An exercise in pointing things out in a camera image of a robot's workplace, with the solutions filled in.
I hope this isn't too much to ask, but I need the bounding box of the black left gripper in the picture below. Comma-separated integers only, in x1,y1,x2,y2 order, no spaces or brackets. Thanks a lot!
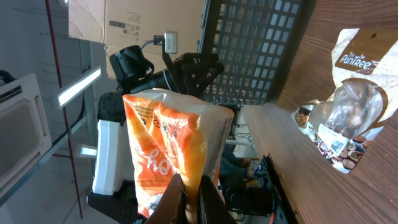
163,53,224,97

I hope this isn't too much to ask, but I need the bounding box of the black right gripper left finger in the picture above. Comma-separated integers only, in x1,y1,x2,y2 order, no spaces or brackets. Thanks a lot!
144,174,187,224

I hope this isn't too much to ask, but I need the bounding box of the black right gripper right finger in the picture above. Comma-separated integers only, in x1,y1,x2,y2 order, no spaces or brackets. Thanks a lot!
198,175,237,224

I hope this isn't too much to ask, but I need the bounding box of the orange snack packet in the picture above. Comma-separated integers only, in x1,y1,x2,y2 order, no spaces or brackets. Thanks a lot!
123,89,234,217

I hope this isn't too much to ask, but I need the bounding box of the beige granola bag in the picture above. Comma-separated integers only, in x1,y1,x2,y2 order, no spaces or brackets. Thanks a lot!
292,28,397,174

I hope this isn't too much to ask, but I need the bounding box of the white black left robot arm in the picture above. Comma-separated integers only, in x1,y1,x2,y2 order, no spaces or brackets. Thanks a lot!
87,45,224,223

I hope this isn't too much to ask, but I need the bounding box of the grey plastic mesh basket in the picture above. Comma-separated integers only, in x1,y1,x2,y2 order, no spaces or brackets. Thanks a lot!
198,0,315,105

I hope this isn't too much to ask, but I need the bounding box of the brown cardboard box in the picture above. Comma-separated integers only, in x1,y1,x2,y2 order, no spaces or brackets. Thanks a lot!
68,0,206,80

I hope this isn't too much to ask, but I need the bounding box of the ceiling light fixture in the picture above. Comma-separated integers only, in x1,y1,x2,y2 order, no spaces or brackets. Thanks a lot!
57,66,101,109

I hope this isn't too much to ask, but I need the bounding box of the white ceiling air conditioner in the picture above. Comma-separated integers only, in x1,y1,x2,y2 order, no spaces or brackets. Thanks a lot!
1,73,52,195

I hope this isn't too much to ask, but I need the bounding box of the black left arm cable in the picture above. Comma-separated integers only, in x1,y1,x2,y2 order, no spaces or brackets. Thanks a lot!
139,34,165,50

